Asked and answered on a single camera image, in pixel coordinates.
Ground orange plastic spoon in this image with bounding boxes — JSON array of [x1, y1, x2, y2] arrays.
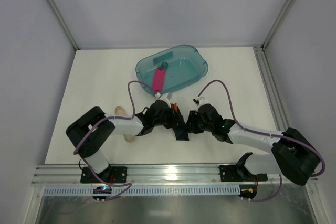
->
[[171, 103, 178, 113]]

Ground black paper napkin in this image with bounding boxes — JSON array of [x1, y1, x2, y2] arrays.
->
[[172, 114, 189, 141]]

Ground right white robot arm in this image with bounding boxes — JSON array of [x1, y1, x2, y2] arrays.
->
[[186, 103, 321, 186]]

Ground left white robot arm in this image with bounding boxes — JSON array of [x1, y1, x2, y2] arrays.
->
[[66, 99, 189, 179]]

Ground pink rolled napkin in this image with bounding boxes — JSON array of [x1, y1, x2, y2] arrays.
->
[[152, 68, 166, 92]]

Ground green utensil in pink roll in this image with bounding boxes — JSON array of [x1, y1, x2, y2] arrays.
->
[[159, 62, 168, 70]]

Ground teal plastic bin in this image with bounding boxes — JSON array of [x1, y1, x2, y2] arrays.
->
[[135, 45, 208, 95]]

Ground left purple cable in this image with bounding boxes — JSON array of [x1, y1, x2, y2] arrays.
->
[[72, 80, 162, 201]]

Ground purple cable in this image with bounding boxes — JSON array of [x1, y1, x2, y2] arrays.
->
[[72, 80, 162, 201], [194, 79, 328, 202]]

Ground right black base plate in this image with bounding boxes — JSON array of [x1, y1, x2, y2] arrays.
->
[[218, 164, 268, 182]]

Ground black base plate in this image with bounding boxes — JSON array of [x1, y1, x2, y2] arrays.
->
[[80, 166, 127, 184], [218, 164, 268, 182]]

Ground slotted cable duct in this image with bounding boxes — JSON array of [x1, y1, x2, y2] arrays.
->
[[43, 184, 241, 197]]

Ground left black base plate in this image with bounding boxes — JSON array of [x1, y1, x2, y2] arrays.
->
[[80, 166, 127, 184]]

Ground aluminium front rail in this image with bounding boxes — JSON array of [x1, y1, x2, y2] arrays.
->
[[31, 161, 320, 187]]

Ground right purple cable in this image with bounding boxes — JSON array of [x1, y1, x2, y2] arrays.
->
[[194, 79, 328, 202]]

